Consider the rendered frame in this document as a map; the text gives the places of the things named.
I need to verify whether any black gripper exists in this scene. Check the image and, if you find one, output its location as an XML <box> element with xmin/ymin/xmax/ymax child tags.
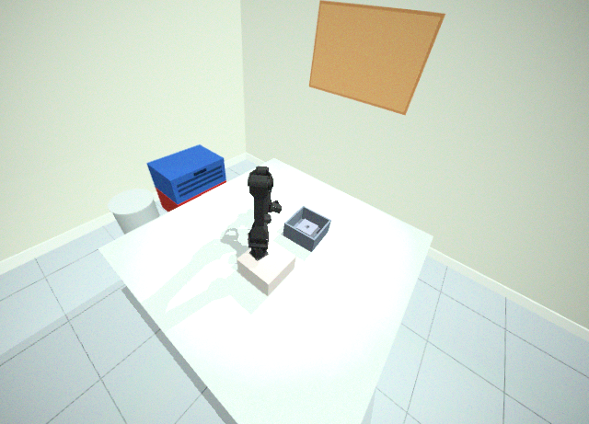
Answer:
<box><xmin>264</xmin><ymin>201</ymin><xmax>271</xmax><ymax>223</ymax></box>

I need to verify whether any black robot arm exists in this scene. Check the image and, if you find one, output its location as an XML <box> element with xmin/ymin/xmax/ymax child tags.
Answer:
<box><xmin>248</xmin><ymin>166</ymin><xmax>283</xmax><ymax>261</ymax></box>

